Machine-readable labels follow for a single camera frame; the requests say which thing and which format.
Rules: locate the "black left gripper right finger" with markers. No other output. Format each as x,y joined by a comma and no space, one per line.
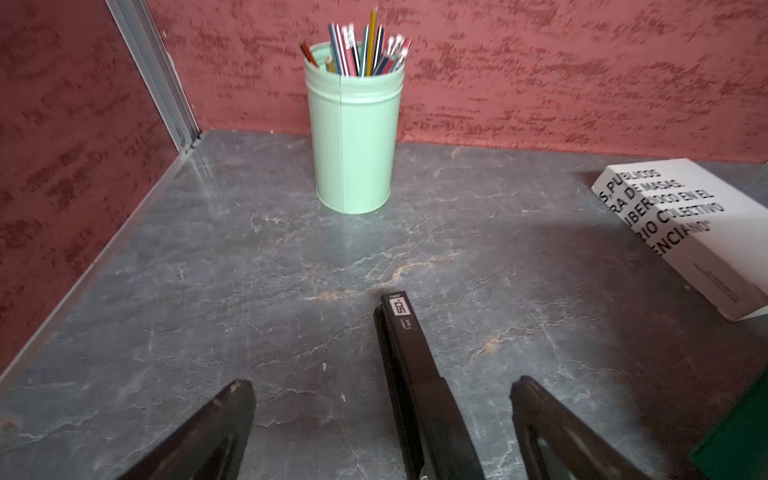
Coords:
557,444

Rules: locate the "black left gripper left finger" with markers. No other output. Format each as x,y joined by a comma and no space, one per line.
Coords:
209,445

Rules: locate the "green jewelry box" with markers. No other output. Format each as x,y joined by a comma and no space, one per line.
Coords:
737,447

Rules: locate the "white book black text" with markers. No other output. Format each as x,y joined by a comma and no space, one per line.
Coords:
711,233

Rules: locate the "mint green pencil cup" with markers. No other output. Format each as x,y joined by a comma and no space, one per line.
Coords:
353,123

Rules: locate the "coloured pencils bundle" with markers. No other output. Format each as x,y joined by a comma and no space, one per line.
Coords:
359,51

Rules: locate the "aluminium left corner post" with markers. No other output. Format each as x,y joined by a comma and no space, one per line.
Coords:
145,44

